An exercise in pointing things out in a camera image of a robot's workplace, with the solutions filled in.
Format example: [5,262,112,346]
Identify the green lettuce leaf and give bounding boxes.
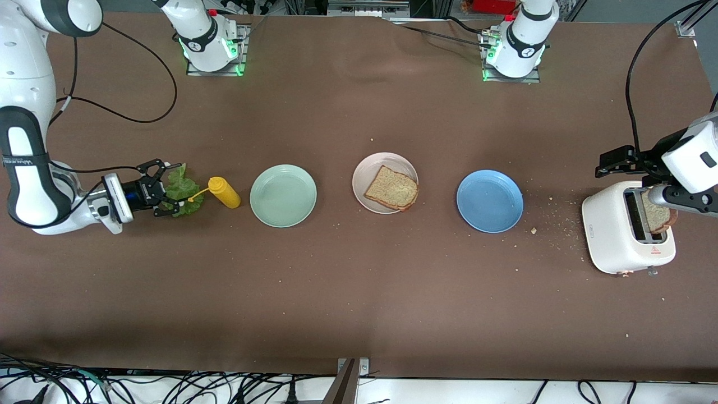
[163,163,206,218]

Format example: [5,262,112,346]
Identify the yellow squeeze bottle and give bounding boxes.
[187,176,242,209]

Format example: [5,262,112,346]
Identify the light-crust bread slice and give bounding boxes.
[363,164,420,212]

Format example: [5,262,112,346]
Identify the green plate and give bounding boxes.
[250,164,318,228]

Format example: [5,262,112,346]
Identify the blue plate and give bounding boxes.
[456,169,524,233]

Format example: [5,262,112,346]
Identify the beige plate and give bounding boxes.
[352,152,419,215]

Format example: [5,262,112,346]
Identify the white toaster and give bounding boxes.
[581,181,677,277]

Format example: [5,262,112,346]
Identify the dark-crust bread slice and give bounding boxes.
[645,191,679,235]

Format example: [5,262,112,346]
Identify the red box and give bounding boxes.
[470,0,518,15]

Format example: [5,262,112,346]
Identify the grey metal equipment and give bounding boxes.
[327,0,411,19]

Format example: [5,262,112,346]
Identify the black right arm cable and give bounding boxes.
[48,21,178,176]

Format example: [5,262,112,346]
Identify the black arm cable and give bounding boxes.
[625,0,718,155]
[48,21,178,176]

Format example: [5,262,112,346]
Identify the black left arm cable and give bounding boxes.
[625,0,718,155]

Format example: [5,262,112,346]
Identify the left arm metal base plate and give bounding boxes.
[481,31,542,84]

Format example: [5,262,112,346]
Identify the aluminium corner rail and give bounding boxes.
[675,0,718,38]

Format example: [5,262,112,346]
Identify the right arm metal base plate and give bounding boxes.
[186,24,251,77]

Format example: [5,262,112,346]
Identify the black cable on table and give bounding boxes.
[393,16,494,44]

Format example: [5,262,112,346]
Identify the tangled black cables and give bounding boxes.
[0,352,337,404]

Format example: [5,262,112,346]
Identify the dark metal post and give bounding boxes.
[322,359,357,404]

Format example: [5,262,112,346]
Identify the silver metal bracket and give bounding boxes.
[337,357,370,377]

